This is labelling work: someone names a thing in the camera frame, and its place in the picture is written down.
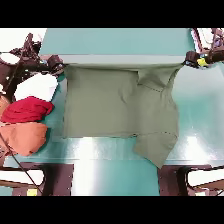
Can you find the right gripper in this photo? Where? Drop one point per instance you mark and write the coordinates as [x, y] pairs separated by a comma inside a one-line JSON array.
[[191, 59]]

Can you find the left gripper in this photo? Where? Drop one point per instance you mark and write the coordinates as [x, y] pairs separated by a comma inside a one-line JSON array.
[[54, 62]]

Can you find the olive green T-shirt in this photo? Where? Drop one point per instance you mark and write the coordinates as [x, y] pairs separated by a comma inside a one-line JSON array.
[[100, 103]]

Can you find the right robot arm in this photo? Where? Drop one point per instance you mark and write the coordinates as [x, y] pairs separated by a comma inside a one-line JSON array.
[[217, 55]]

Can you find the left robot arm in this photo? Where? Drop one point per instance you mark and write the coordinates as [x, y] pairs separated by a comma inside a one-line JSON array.
[[29, 47]]

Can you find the white garment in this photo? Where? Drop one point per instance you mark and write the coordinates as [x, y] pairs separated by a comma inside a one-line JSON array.
[[36, 86]]

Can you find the red garment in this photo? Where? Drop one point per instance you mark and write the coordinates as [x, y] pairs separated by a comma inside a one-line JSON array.
[[26, 110]]

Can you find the orange garment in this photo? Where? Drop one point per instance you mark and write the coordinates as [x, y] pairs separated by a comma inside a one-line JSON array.
[[26, 138]]

